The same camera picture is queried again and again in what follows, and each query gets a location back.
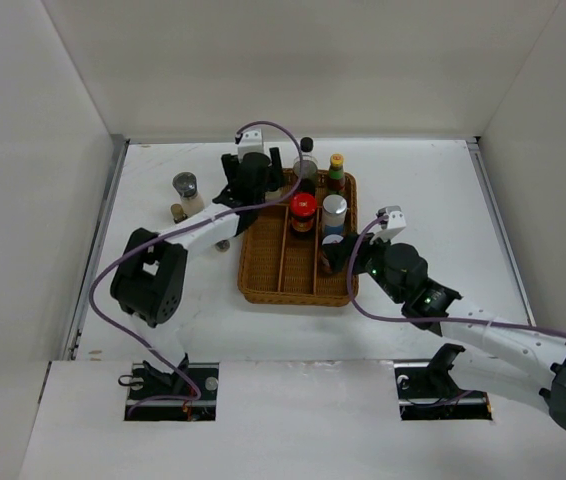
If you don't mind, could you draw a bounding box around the tall dark soy sauce bottle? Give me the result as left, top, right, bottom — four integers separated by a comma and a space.
293, 137, 318, 196

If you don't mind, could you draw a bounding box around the black lid white powder jar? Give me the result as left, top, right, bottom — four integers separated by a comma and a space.
265, 187, 283, 203

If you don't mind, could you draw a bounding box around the red lid chili sauce jar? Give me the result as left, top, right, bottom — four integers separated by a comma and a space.
290, 192, 317, 238

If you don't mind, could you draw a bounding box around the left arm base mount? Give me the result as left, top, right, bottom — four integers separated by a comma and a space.
118, 358, 220, 422

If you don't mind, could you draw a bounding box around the small black lid spice jar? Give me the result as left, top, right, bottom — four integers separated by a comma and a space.
215, 240, 230, 252

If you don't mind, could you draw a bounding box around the white lid small sauce jar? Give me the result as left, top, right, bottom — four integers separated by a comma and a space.
319, 234, 345, 275

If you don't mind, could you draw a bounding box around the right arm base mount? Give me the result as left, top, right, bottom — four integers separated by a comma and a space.
394, 344, 492, 421

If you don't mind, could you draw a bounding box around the brown wicker divided basket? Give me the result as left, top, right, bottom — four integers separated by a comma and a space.
236, 167, 361, 308

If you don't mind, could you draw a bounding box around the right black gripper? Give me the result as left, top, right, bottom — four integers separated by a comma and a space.
322, 228, 405, 304

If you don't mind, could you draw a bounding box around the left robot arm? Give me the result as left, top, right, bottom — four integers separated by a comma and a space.
110, 147, 284, 329

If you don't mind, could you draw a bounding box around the clear cap salt grinder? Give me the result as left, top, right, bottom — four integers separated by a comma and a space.
172, 172, 205, 217

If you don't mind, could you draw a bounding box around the small yellow label bottle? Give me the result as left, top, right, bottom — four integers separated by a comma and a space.
170, 203, 188, 224

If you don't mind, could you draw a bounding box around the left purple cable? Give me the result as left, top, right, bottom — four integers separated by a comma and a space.
87, 119, 307, 419

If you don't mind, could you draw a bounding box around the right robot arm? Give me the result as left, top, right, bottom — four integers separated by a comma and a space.
320, 234, 566, 431

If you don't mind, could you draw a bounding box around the green label yellow cap bottle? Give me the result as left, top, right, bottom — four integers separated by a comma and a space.
326, 153, 346, 195

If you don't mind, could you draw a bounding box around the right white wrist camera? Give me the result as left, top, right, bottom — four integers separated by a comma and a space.
370, 205, 407, 244

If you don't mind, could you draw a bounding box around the silver lid white peppercorn jar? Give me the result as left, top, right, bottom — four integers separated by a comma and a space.
321, 194, 348, 236

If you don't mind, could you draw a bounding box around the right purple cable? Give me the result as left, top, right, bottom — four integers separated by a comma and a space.
346, 214, 566, 351

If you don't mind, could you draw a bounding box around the purple cable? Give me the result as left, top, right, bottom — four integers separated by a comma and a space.
346, 214, 566, 351
87, 119, 307, 419

